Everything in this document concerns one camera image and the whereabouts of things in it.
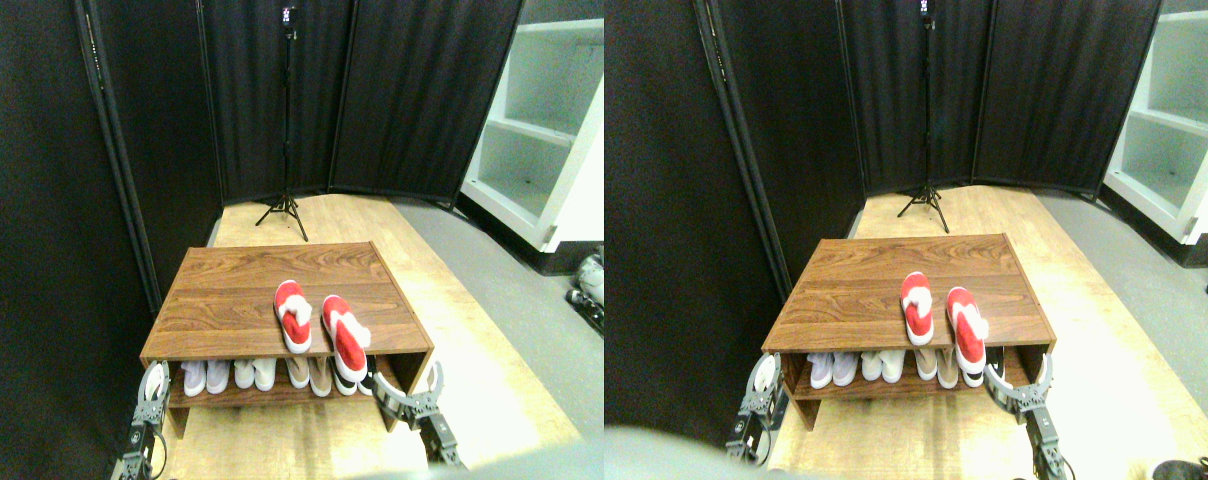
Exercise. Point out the white and black machine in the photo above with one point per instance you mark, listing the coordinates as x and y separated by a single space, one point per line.
592 280

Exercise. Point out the brown shoe rack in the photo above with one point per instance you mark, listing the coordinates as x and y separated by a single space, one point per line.
844 300
224 300

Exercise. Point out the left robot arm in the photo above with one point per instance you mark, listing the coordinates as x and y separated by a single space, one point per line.
746 452
134 465

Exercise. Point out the red shoe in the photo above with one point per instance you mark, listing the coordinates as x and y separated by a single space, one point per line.
967 330
917 310
293 318
347 335

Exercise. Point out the black tripod stand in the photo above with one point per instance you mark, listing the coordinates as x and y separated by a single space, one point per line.
928 100
288 100

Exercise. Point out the pale lilac shoe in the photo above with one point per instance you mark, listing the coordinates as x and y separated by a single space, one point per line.
843 369
820 372
218 378
194 381

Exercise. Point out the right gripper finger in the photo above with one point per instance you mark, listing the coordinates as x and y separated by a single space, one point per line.
1046 378
388 404
436 385
1002 397

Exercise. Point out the white shoe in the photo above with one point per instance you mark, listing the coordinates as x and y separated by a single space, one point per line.
870 366
893 366
244 375
265 376

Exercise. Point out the person's legs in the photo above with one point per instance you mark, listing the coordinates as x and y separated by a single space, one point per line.
1199 470

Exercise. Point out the grey curtain stand foot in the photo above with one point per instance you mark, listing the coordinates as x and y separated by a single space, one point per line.
776 420

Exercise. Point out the beige shoe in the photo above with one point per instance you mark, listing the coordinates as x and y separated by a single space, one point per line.
948 372
297 375
321 382
925 365

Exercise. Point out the black curtain stand pole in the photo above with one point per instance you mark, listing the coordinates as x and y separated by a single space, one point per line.
119 150
744 150

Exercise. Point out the white shelf unit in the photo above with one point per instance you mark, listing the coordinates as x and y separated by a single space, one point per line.
1164 160
524 170

